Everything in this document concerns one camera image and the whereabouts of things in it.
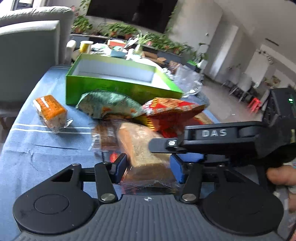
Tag brown bread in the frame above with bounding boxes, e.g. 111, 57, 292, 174
90, 120, 181, 194

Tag green snack bag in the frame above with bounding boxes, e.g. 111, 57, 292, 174
76, 90, 144, 120

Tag small orange cake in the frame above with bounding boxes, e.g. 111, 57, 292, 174
33, 95, 73, 133

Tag person's right hand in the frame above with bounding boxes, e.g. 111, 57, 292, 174
266, 162, 296, 241

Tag red plastic stool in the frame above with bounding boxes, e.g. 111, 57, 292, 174
248, 97, 261, 113

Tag red yellow snack bag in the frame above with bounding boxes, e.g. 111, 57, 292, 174
135, 97, 214, 138

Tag grey dining chair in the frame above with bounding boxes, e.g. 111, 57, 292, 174
229, 73, 252, 102

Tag blue tablecloth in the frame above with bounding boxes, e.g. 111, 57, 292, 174
1, 66, 118, 240

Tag green cardboard box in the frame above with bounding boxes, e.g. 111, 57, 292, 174
65, 53, 183, 105

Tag spider plant in vase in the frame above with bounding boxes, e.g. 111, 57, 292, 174
133, 32, 154, 55

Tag yellow tin can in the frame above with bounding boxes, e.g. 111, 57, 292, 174
79, 40, 93, 54

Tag black television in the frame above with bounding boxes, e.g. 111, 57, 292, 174
87, 0, 178, 33

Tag grey sofa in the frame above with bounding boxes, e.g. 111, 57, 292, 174
1, 6, 76, 118

